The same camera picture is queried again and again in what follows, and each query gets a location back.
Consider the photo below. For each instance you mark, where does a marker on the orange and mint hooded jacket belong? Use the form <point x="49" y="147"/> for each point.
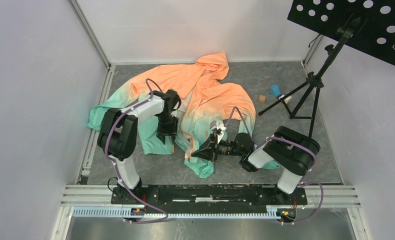
<point x="204" y="98"/>

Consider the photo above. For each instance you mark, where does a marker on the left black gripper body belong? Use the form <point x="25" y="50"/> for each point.
<point x="167" y="124"/>

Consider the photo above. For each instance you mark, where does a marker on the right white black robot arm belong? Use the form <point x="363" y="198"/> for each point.
<point x="295" y="152"/>

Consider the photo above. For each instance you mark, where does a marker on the black tripod stand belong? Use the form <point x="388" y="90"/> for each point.
<point x="313" y="80"/>

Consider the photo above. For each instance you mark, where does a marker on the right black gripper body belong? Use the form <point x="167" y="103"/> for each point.
<point x="223" y="148"/>

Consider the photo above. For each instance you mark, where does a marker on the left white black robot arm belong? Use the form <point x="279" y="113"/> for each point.
<point x="119" y="129"/>

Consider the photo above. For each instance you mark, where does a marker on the black perforated tray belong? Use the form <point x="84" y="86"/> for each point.
<point x="371" y="23"/>

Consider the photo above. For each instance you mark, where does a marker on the white slotted cable duct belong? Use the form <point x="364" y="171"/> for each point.
<point x="128" y="213"/>

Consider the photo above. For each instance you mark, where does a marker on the aluminium frame rail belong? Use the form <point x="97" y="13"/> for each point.
<point x="334" y="196"/>

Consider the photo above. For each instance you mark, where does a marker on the small white block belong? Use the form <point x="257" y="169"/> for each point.
<point x="285" y="99"/>

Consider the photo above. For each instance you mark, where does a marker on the blue block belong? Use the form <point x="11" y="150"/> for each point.
<point x="275" y="91"/>

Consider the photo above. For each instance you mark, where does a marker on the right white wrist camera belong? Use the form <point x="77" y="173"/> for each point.
<point x="217" y="127"/>

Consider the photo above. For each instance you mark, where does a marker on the small wooden cube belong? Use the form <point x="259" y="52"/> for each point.
<point x="261" y="99"/>

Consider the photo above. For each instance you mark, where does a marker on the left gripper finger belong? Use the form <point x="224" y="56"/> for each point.
<point x="161" y="137"/>
<point x="173" y="137"/>

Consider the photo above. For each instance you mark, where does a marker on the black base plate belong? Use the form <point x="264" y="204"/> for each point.
<point x="207" y="198"/>

